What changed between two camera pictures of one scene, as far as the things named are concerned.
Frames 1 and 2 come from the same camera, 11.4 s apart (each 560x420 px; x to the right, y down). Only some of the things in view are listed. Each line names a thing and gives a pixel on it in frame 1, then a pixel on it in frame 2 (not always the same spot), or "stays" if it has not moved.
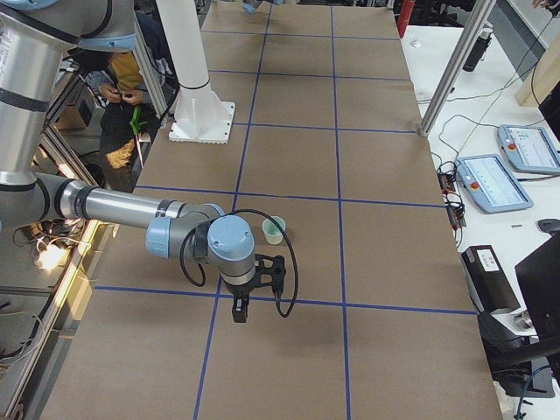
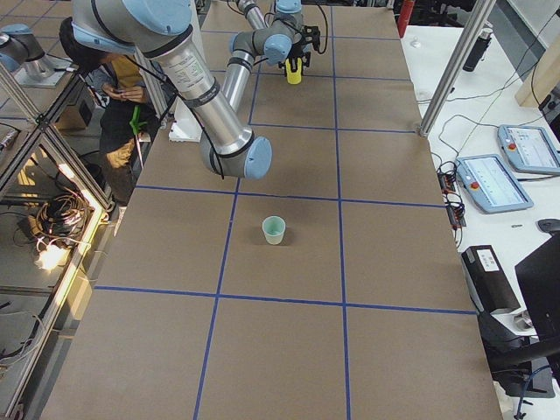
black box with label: [488, 280] stays
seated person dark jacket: [129, 119] stays
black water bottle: [478, 51] stays
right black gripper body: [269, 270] -> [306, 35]
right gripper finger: [240, 307] -> [293, 61]
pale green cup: [273, 234] stays
